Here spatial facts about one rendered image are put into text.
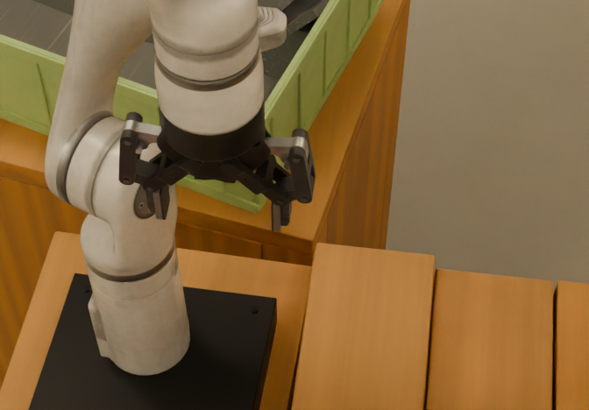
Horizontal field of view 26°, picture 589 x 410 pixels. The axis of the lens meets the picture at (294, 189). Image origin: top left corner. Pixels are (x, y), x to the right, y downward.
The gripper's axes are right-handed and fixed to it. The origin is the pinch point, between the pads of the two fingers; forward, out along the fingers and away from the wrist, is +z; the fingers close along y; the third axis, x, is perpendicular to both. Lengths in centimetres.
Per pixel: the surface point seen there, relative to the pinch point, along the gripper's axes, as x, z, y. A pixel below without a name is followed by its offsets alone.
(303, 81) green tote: 50, 39, 1
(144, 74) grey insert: 54, 45, -21
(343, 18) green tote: 62, 40, 4
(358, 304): 18.0, 39.9, 10.8
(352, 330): 14.5, 39.9, 10.5
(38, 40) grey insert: 58, 45, -37
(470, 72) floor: 139, 130, 28
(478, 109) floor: 128, 130, 30
